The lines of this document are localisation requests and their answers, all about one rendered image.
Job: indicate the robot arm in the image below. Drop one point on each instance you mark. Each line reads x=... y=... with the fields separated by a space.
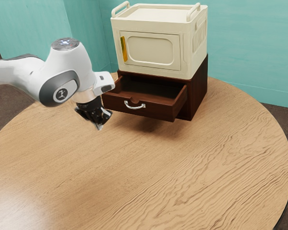
x=62 y=69

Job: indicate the dark brown open drawer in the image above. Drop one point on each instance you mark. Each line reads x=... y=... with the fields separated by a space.
x=146 y=100

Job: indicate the dark brown small cabinet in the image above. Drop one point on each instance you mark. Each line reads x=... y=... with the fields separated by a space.
x=196 y=93

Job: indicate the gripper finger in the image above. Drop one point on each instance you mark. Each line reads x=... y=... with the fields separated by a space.
x=99 y=125
x=106 y=115

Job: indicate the cream box with lid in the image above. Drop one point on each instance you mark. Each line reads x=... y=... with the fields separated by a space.
x=158 y=40

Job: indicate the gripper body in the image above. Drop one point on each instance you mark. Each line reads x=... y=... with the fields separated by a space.
x=90 y=110

